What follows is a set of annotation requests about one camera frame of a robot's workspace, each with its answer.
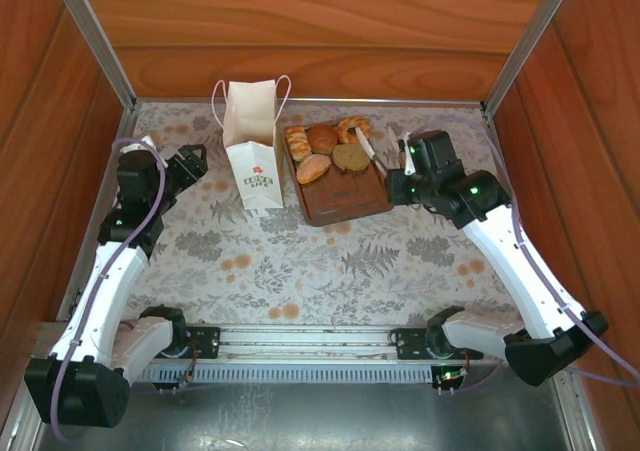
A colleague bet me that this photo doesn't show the metal tongs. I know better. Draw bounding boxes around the metal tongs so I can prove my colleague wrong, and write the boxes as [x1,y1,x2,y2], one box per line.
[355,124,407,177]

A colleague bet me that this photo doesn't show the brown fake bread slice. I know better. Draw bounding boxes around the brown fake bread slice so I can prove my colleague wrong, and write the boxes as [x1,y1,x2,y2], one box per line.
[332,143,372,172]

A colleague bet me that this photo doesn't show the white paper bag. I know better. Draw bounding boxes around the white paper bag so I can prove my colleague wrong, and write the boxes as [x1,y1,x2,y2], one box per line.
[211,74,292,218]

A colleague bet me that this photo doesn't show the ring shaped fake bread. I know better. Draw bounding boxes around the ring shaped fake bread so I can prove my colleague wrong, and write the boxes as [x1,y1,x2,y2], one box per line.
[337,115,373,146]

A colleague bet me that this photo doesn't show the oval orange fake bun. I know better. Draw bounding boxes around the oval orange fake bun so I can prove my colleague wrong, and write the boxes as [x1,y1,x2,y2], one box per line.
[295,153,332,186]

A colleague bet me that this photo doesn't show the round brown fake bun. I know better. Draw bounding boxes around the round brown fake bun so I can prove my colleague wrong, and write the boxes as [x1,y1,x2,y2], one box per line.
[306,123,340,156]

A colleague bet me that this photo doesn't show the striped fake bread loaf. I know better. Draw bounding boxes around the striped fake bread loaf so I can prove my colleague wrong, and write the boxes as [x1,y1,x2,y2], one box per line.
[285,125,312,163]

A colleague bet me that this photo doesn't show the aluminium left side bar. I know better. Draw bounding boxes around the aluminium left side bar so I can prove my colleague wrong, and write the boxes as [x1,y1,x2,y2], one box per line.
[0,105,139,451]

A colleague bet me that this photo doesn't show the brown rectangular tray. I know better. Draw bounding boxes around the brown rectangular tray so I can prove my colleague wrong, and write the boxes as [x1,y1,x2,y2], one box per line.
[282,118,396,228]

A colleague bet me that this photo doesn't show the aluminium right side bar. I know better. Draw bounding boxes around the aluminium right side bar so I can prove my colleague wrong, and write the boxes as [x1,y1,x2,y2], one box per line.
[480,103,601,451]

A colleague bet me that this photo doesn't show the floral tablecloth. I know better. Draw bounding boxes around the floral tablecloth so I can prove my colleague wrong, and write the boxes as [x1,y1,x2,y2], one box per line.
[64,101,526,327]

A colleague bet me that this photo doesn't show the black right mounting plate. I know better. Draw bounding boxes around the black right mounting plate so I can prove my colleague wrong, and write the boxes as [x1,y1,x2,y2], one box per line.
[391,326,484,362]

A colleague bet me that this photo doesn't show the black mounting plate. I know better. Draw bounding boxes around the black mounting plate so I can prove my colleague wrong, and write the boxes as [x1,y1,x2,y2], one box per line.
[164,323,222,361]
[391,326,484,362]

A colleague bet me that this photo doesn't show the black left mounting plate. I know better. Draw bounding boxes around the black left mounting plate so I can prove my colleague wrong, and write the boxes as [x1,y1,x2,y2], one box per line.
[164,323,222,361]

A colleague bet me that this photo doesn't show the small right connector board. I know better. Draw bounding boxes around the small right connector board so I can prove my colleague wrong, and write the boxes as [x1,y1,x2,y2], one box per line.
[432,363,471,397]

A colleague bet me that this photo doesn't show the small connector board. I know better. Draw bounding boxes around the small connector board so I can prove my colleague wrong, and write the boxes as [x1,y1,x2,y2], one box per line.
[177,340,201,387]
[432,363,471,397]

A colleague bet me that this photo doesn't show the small left connector board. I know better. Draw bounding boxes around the small left connector board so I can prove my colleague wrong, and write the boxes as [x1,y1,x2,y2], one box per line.
[177,340,201,387]

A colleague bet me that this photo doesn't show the grey metal sheet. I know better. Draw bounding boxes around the grey metal sheet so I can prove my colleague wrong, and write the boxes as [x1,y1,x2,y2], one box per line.
[29,380,576,451]

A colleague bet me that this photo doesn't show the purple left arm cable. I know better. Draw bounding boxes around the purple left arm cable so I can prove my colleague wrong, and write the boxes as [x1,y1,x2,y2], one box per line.
[49,137,169,443]

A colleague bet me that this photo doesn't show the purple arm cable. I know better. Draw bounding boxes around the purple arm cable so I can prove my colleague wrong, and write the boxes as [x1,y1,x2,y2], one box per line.
[49,137,169,443]
[407,114,640,390]

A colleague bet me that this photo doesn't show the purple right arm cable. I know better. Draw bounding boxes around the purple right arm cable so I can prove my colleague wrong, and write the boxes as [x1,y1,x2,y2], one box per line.
[407,114,640,390]

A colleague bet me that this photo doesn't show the aluminium back frame bar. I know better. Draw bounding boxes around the aluminium back frame bar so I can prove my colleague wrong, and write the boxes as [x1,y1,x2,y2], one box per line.
[134,96,486,110]

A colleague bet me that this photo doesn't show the aluminium left frame post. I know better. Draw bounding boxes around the aluminium left frame post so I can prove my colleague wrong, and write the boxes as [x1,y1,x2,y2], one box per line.
[47,0,139,111]

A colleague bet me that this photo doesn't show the aluminium frame post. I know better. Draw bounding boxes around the aluminium frame post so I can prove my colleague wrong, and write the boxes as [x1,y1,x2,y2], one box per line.
[47,0,139,111]
[480,0,584,115]

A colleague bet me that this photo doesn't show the aluminium right frame post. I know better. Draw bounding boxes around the aluminium right frame post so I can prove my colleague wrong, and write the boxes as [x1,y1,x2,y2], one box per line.
[480,0,584,115]

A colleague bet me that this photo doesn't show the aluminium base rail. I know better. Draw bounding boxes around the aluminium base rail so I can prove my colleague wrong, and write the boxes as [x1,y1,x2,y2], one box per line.
[32,320,506,367]

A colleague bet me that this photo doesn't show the grey slotted cable duct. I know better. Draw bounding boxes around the grey slotted cable duct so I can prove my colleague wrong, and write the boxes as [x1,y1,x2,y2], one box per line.
[132,362,434,385]

